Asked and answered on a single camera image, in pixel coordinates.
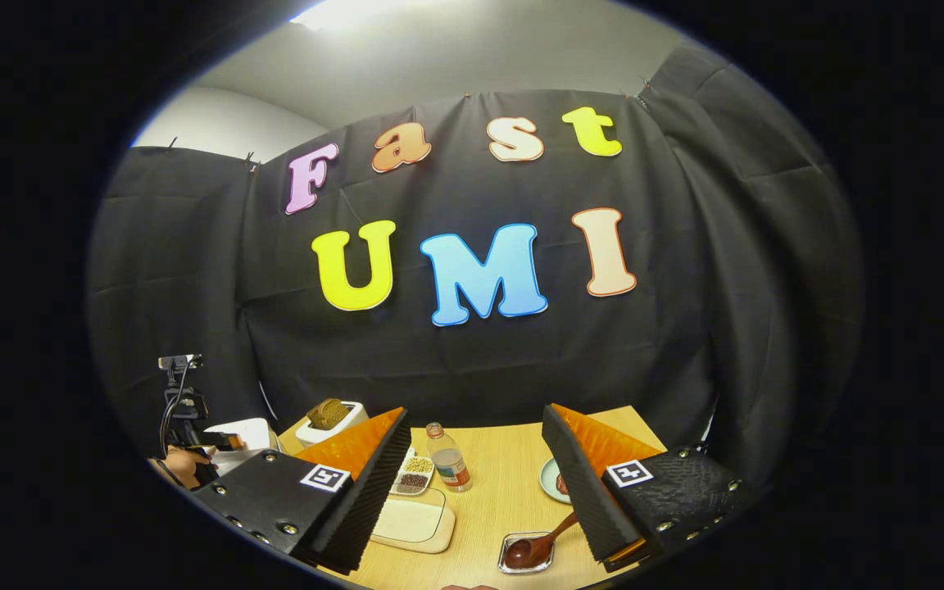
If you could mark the white divided dish of grains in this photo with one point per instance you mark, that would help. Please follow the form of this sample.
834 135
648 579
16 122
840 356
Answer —
413 474

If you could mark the brown bread slice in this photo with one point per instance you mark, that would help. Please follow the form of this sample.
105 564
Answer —
329 414

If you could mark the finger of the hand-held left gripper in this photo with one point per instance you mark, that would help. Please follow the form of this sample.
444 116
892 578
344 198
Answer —
222 441

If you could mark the pale green plate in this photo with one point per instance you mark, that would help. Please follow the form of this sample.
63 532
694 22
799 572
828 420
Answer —
548 483

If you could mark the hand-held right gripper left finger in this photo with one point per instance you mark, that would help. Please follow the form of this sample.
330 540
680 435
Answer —
357 508

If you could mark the clear plastic water bottle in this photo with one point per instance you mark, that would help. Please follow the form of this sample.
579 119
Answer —
449 463

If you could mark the white toaster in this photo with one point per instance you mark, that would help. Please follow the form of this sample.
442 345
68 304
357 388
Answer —
341 434

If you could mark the metal mesh chopstick holder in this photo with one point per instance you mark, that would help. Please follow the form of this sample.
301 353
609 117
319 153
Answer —
513 539

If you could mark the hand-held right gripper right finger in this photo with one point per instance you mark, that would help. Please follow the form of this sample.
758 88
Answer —
591 500

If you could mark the dark wooden spoon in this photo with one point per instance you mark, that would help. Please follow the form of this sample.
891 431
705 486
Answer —
533 547

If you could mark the brown meat slice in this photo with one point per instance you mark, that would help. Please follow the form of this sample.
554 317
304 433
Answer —
563 485

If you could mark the clear tray of white rice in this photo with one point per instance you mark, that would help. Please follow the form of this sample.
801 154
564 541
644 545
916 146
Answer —
410 520

